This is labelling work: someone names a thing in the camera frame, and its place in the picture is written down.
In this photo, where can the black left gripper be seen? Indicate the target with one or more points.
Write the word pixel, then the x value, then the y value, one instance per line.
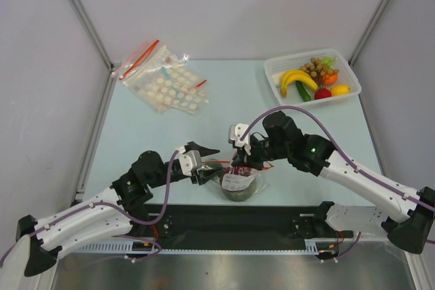
pixel 204 175

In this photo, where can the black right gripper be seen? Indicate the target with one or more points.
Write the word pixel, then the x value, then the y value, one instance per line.
pixel 246 154

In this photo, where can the dark red apple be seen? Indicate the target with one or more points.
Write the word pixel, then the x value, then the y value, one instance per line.
pixel 241 171

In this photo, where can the clear zip bag red zipper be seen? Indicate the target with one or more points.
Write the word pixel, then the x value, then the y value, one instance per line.
pixel 214 186

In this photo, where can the green netted melon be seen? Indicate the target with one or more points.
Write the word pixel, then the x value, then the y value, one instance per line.
pixel 237 188

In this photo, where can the white plastic fruit basket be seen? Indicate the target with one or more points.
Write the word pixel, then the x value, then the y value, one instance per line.
pixel 286 63

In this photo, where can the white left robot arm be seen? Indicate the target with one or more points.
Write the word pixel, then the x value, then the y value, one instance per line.
pixel 119 210

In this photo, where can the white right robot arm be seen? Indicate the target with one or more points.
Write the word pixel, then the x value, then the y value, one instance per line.
pixel 403 214

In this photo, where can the polka dot zip bags pile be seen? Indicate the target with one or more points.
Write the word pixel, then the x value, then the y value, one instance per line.
pixel 166 81

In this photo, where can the clear bag with red zipper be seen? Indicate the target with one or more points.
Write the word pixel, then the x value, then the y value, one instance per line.
pixel 134 60

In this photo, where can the green cucumber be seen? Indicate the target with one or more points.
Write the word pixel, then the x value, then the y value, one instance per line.
pixel 305 96

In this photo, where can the yellow banana bunch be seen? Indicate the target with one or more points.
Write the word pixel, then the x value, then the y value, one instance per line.
pixel 293 76

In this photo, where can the small red tomato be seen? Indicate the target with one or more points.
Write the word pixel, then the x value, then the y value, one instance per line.
pixel 322 93

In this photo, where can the orange tangerine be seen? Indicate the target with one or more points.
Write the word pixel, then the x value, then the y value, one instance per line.
pixel 329 79

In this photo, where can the yellow lemon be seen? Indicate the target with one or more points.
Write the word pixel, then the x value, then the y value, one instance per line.
pixel 340 90

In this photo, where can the green leafy vegetable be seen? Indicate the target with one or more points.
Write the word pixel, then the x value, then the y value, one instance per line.
pixel 328 62

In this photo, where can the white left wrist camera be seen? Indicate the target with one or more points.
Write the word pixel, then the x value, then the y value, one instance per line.
pixel 189 159

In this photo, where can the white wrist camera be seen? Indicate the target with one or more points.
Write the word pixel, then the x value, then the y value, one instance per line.
pixel 238 137
pixel 189 159

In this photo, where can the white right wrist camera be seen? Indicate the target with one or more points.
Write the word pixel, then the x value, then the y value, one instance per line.
pixel 238 137

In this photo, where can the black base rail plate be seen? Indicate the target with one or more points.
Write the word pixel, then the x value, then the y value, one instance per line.
pixel 231 223

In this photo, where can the white slotted cable duct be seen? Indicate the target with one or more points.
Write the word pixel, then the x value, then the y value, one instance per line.
pixel 190 245

